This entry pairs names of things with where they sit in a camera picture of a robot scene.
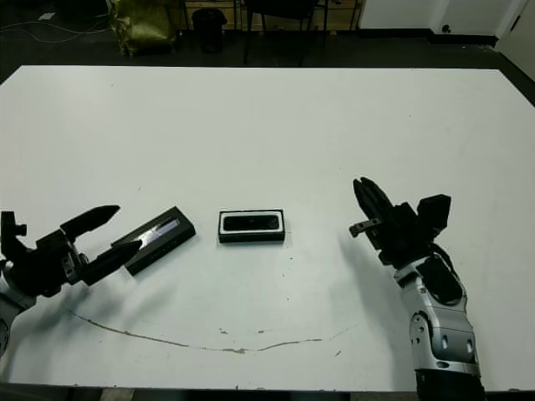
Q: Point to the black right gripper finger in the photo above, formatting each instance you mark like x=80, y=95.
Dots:
x=379, y=204
x=364, y=202

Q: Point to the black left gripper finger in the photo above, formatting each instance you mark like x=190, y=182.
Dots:
x=113, y=261
x=90, y=219

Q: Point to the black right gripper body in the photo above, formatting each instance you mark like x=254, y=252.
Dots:
x=401, y=238

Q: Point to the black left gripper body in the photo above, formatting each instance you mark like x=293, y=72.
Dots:
x=50, y=267

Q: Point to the black box lid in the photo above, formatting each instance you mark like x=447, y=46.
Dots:
x=167, y=238

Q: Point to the black camera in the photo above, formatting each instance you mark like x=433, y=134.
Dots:
x=251, y=222

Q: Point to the black box base white insert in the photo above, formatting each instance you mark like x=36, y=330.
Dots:
x=251, y=239

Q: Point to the small black round object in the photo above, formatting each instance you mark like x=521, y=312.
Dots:
x=446, y=28

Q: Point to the yellow-green bag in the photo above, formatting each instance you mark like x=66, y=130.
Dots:
x=142, y=25

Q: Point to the white paper sheet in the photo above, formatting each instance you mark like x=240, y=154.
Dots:
x=47, y=16

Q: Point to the black chair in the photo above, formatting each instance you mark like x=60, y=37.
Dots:
x=278, y=7

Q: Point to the black waste bin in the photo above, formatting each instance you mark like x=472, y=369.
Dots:
x=209, y=29

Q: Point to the white door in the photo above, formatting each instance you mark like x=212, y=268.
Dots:
x=522, y=31

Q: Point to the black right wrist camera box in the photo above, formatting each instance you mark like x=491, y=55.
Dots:
x=434, y=213

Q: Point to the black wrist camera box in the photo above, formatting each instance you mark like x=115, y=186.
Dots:
x=434, y=213
x=9, y=231

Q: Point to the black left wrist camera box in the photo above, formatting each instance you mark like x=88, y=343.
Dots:
x=9, y=231

